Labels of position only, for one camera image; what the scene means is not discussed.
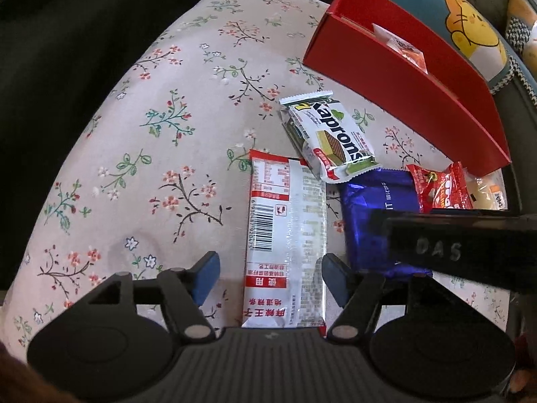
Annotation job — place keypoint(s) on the clear pale bun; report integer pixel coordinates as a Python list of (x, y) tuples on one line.
[(482, 195)]

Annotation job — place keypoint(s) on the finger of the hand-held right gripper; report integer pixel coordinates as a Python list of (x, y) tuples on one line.
[(381, 235)]

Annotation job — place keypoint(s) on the blue foil snack packet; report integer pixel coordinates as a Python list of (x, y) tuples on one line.
[(365, 218)]

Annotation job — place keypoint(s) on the red candy packet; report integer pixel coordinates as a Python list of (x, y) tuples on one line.
[(440, 189)]

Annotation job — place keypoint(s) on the red white striped snack packet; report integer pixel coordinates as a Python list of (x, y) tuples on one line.
[(285, 226)]

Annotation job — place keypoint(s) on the small houndstooth orange cushion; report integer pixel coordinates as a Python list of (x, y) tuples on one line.
[(520, 16)]

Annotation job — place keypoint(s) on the red cardboard box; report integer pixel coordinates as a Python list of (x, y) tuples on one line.
[(398, 92)]

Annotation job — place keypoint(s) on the green white wafer packet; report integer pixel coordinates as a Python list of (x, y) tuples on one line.
[(331, 138)]

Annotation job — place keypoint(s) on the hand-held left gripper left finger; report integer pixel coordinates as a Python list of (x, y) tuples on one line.
[(207, 278)]

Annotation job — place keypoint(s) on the orange bread packet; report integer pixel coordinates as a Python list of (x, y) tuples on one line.
[(413, 54)]

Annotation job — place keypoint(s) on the floral tablecloth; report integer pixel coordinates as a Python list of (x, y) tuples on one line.
[(168, 92)]

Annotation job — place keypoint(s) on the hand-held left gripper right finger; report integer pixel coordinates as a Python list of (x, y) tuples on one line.
[(335, 278)]

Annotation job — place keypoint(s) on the teal lion print sofa cover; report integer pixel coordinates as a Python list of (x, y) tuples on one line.
[(470, 21)]

